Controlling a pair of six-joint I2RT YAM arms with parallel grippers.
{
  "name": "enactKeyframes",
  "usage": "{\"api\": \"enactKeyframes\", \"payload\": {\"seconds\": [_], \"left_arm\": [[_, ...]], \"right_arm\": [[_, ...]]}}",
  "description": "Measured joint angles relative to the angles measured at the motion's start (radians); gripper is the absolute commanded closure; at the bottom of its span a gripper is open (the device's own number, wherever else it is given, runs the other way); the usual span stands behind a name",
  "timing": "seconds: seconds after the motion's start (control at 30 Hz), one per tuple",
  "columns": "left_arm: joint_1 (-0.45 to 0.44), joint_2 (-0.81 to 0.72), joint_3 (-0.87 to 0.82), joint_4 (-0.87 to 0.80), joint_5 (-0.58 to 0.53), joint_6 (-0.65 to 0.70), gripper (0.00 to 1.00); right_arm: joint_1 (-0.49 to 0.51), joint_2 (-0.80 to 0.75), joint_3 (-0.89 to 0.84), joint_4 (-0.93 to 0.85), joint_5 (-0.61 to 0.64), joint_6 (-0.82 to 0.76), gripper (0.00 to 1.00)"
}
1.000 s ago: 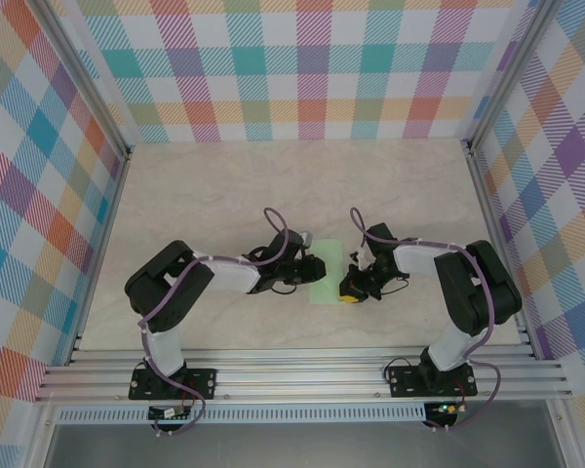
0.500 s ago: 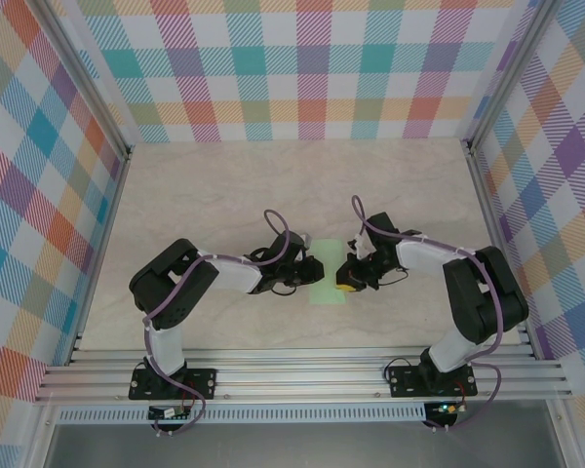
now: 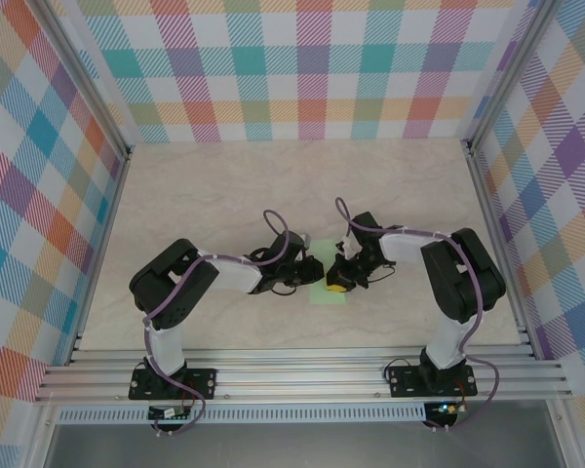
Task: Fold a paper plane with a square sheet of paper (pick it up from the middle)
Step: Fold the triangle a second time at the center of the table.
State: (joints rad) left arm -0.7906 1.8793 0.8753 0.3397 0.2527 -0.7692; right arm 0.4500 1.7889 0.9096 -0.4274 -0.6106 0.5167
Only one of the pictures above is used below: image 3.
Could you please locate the light green paper sheet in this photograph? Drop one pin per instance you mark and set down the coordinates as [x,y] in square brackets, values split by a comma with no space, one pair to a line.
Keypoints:
[326,298]

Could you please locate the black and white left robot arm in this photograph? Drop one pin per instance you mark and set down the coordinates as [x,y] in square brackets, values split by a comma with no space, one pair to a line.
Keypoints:
[175,292]

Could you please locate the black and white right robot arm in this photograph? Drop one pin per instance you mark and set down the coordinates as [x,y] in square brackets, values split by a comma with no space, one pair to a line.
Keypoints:
[463,278]

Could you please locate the circuit board with lit LED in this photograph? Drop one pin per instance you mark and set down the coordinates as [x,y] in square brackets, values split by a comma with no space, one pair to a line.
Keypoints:
[446,408]

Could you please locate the grey metal panel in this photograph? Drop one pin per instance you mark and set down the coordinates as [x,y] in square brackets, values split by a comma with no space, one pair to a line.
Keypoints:
[297,446]

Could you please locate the black circuit board white label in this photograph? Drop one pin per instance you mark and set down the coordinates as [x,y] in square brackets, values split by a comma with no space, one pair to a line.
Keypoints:
[168,413]

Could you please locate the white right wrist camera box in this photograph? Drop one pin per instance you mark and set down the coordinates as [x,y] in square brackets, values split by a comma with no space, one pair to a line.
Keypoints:
[346,245]

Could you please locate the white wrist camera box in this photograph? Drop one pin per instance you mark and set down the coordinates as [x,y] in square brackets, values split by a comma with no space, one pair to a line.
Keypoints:
[306,241]
[346,245]

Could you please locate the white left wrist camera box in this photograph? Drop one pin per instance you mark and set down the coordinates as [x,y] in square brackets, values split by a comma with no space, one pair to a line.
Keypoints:
[306,241]

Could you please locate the narrow aluminium rail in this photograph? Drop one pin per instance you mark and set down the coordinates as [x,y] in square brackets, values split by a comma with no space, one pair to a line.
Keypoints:
[297,357]

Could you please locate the wide aluminium rail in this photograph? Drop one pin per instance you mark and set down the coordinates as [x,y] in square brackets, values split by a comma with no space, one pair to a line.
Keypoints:
[297,385]

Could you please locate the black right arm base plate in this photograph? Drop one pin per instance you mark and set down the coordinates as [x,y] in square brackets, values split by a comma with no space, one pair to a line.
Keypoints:
[404,382]

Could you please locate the slim aluminium frame bar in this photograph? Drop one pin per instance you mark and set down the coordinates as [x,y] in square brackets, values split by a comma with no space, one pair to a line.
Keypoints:
[102,244]
[497,244]

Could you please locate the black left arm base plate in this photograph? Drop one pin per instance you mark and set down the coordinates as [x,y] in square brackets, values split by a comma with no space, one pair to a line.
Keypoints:
[205,385]

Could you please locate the aluminium frame post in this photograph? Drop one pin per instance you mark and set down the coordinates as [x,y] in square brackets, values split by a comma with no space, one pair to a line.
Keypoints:
[507,73]
[85,73]
[39,439]
[563,439]

